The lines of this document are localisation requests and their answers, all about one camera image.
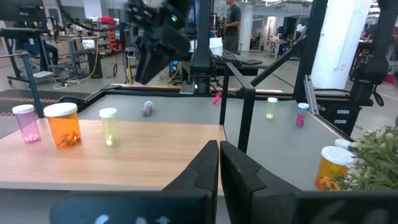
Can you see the pink pill bottle white cap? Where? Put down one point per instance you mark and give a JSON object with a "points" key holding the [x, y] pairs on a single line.
{"points": [[27, 124]]}

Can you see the potted green plant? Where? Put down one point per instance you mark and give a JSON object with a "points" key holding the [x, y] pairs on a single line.
{"points": [[379, 161]]}

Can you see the grey metal workbench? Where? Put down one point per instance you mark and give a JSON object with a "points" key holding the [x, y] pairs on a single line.
{"points": [[32, 87]]}

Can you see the silver aluminium rail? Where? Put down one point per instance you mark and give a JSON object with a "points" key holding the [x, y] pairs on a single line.
{"points": [[311, 93]]}

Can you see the small white cap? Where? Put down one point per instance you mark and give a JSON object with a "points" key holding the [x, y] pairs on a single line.
{"points": [[342, 143]]}

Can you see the person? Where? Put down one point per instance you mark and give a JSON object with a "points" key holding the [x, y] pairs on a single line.
{"points": [[232, 26]]}

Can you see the black striped floor mat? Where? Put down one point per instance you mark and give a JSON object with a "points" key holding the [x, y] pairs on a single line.
{"points": [[31, 102]]}

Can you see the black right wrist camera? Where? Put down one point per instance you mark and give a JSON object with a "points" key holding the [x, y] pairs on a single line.
{"points": [[172, 42]]}

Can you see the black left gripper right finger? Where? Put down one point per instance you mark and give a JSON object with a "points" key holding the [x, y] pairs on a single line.
{"points": [[245, 193]]}

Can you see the orange pill bottle white cap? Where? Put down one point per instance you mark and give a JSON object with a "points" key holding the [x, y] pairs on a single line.
{"points": [[63, 126]]}

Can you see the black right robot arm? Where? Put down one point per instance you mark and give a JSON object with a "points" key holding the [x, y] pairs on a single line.
{"points": [[202, 62]]}

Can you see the black computer tower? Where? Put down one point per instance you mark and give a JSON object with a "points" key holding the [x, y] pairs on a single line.
{"points": [[173, 67]]}

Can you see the black drawer cabinet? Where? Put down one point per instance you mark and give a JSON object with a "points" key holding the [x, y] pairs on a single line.
{"points": [[339, 118]]}

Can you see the black side desk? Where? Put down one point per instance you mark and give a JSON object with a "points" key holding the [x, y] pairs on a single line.
{"points": [[245, 71]]}

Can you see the black monitor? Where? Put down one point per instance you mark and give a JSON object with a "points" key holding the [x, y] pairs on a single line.
{"points": [[21, 11]]}

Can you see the white building column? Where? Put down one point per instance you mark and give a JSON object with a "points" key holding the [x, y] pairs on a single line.
{"points": [[339, 43]]}

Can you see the large white cap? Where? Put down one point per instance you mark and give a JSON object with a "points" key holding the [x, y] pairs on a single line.
{"points": [[331, 169]]}

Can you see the black computer keyboard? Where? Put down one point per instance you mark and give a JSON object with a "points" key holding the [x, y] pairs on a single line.
{"points": [[236, 57]]}

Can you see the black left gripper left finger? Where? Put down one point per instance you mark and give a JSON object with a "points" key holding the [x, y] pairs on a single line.
{"points": [[208, 174]]}

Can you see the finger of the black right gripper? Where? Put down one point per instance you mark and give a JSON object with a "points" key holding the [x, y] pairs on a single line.
{"points": [[149, 65]]}

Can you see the blue pill bottle red pills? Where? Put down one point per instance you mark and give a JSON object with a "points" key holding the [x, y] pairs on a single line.
{"points": [[147, 108]]}

